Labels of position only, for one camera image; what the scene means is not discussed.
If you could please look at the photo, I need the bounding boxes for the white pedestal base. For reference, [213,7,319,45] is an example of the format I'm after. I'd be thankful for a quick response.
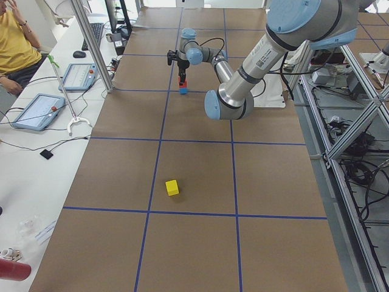
[251,74,286,108]

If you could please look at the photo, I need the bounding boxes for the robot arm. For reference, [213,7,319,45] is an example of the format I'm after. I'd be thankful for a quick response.
[204,1,360,120]
[167,28,225,89]

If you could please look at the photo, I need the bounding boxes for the red bottle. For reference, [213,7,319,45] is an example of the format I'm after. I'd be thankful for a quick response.
[0,259,32,281]

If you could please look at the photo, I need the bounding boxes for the blue block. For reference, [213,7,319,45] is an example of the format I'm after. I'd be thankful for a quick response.
[179,87,188,95]

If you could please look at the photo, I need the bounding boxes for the near teach pendant tablet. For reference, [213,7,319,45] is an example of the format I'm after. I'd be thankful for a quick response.
[12,94,66,131]

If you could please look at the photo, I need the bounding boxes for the small black square pad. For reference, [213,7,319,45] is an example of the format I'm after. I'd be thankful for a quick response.
[40,149,53,160]

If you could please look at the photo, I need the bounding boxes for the reacher grabber stick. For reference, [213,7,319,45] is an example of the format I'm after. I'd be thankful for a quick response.
[47,54,92,136]

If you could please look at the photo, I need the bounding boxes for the yellow block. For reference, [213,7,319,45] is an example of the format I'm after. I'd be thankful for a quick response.
[165,179,179,196]

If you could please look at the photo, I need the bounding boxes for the black keyboard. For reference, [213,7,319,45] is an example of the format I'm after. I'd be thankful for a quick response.
[81,23,105,52]

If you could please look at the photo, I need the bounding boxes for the far teach pendant tablet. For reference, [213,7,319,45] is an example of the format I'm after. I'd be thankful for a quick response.
[61,63,98,92]

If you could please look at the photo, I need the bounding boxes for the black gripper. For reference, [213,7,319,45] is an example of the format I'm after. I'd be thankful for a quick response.
[167,50,190,83]

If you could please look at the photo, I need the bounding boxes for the red block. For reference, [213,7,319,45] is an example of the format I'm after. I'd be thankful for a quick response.
[178,77,187,89]

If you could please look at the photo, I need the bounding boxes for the person in yellow shirt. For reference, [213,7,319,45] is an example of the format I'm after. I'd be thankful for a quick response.
[1,1,45,96]

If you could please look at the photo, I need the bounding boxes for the aluminium frame post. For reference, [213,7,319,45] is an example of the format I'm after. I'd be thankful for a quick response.
[71,0,113,93]

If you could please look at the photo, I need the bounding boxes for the black computer mouse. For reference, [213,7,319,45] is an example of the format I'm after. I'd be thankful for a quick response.
[72,50,86,58]

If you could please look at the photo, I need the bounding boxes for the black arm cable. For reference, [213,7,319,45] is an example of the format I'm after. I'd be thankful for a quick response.
[196,37,229,61]

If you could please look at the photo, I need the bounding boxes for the teach pendant tablet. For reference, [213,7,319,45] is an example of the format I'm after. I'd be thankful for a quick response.
[12,94,66,131]
[61,63,98,92]

